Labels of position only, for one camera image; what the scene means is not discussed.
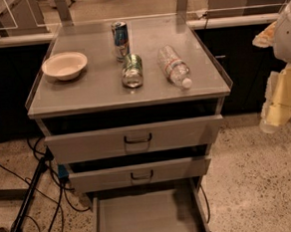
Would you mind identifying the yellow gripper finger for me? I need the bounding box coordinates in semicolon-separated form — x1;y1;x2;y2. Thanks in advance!
259;63;291;133
252;21;277;48

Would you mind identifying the clear plastic water bottle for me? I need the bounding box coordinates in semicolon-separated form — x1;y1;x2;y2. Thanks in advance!
157;45;192;90

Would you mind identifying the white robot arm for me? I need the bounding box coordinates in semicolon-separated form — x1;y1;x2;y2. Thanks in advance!
252;0;291;133

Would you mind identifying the grey top drawer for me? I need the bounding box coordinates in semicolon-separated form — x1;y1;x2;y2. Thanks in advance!
45;115;222;164

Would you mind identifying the grey drawer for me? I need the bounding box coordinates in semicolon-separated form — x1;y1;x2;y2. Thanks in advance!
45;115;222;164
69;157;210;193
92;179;210;232

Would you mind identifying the grey drawer cabinet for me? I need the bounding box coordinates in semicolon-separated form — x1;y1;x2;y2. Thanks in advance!
27;14;231;232

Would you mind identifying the grey bottom drawer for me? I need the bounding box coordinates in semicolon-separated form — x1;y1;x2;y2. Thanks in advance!
92;179;210;232

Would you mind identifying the grey middle drawer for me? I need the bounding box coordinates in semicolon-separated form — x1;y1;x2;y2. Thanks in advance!
69;157;210;193

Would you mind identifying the green soda can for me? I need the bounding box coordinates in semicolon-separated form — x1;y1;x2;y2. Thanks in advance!
122;53;144;89

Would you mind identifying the blue energy drink can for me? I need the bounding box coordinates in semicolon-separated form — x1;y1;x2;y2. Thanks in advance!
111;21;130;62

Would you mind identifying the white paper bowl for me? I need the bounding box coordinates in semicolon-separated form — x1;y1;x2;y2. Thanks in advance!
41;52;88;81

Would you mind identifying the blue power box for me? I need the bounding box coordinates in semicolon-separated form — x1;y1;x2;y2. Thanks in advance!
57;164;69;180

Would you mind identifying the black floor cable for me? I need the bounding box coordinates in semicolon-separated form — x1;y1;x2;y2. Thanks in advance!
0;133;93;232

